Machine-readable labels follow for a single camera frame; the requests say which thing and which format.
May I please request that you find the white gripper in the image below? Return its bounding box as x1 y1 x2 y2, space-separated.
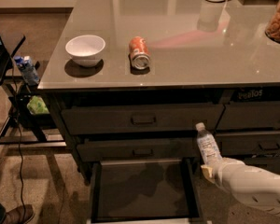
201 158 248 193

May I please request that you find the clear plastic water bottle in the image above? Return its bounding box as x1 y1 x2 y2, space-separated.
196 122 222 165

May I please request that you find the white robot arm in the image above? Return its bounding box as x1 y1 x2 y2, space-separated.
201 158 280 217

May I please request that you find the middle right drawer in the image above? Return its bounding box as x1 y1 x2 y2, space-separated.
216 131 280 156

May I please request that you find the open bottom drawer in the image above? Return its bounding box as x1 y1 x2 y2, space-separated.
87 158 208 224

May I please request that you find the dark drawer cabinet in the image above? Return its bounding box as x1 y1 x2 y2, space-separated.
41 87 280 178

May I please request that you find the bottom right drawer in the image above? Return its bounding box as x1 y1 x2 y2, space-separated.
244 157 280 174

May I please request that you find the top right drawer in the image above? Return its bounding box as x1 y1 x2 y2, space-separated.
217 101 280 130

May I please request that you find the middle left drawer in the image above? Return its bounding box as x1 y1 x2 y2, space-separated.
77 138 198 161

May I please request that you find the top left drawer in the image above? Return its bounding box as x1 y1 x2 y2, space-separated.
62 104 223 135

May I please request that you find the orange soda can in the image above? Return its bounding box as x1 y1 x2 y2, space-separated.
129 36 150 70

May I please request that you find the white ceramic bowl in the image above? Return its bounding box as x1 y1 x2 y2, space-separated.
65 35 105 67

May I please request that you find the green snack bag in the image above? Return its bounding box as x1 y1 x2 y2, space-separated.
27 96 49 115

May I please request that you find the black side desk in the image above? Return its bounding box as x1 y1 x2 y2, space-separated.
0 34 67 163

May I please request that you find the brown shoe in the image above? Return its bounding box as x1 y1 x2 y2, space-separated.
2 204 35 224

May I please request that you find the black power cable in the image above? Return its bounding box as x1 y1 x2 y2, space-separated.
9 58 28 224

